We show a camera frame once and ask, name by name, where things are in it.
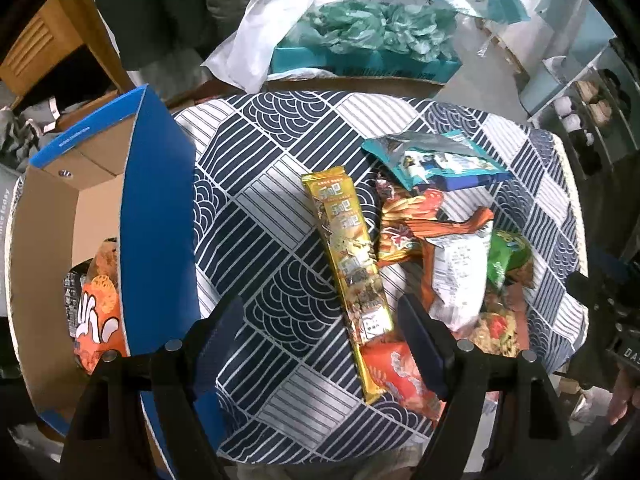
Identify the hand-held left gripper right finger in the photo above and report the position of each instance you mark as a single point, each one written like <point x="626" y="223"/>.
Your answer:
<point x="425" y="342"/>

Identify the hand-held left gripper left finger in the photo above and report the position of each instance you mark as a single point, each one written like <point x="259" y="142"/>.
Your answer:
<point x="225" y="332"/>

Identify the small orange-red snack packet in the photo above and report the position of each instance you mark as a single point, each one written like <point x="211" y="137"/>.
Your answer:
<point x="395" y="370"/>

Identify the white and orange snack bag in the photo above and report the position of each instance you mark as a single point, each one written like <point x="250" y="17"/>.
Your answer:
<point x="457" y="280"/>

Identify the red noodle snack packet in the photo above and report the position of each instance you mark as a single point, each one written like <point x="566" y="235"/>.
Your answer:
<point x="500" y="330"/>

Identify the orange-red cracker snack bag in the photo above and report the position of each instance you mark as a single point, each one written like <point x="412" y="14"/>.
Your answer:
<point x="400" y="235"/>

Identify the long gold snack packet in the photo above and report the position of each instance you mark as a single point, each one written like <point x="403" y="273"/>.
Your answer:
<point x="350" y="260"/>

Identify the green snack bag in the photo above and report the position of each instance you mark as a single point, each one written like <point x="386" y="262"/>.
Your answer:
<point x="505" y="255"/>

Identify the blue cardboard box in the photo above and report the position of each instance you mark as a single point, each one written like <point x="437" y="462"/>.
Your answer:
<point x="155" y="200"/>

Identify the person's right hand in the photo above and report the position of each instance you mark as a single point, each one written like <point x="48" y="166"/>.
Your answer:
<point x="622" y="400"/>

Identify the orange lotus-print snack bag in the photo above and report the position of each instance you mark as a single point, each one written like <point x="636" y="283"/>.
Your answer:
<point x="97" y="310"/>

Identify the navy white patterned tablecloth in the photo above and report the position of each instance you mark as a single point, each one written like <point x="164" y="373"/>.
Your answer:
<point x="280" y="200"/>

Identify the dark snack packet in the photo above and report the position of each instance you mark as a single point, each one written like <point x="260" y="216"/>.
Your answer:
<point x="72" y="290"/>

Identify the teal snack packet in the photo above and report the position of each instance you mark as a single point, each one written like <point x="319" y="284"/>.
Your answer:
<point x="440" y="165"/>

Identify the shoe rack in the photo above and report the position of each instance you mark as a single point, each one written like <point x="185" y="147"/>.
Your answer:
<point x="595" y="105"/>

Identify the light blue bin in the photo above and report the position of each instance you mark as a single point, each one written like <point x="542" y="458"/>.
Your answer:
<point x="545" y="85"/>

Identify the grey cloth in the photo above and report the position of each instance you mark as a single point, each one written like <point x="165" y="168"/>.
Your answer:
<point x="15" y="132"/>

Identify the dark jacket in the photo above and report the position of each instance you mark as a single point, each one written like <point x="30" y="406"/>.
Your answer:
<point x="145" y="10"/>

